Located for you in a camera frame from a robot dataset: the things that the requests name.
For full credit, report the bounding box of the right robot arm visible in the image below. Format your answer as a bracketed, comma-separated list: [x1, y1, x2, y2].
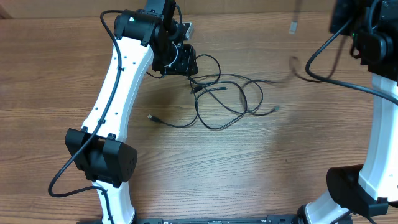
[297, 1, 397, 223]

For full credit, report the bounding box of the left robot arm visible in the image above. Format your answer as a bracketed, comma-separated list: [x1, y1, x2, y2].
[65, 1, 198, 223]

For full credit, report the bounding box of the thick black USB cable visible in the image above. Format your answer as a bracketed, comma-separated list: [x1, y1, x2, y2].
[186, 54, 264, 131]

